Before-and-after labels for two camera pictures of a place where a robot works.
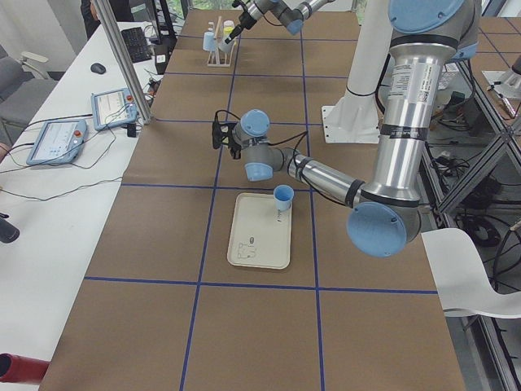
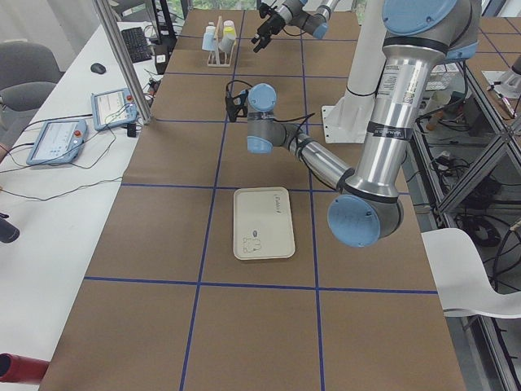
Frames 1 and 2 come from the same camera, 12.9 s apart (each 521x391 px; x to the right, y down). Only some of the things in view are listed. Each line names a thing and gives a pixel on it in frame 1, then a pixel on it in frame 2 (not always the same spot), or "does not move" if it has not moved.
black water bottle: [8, 232] does not move
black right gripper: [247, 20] -> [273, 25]
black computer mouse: [98, 68] does not move
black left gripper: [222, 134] -> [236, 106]
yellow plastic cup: [228, 27] does not move
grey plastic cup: [225, 46] does not move
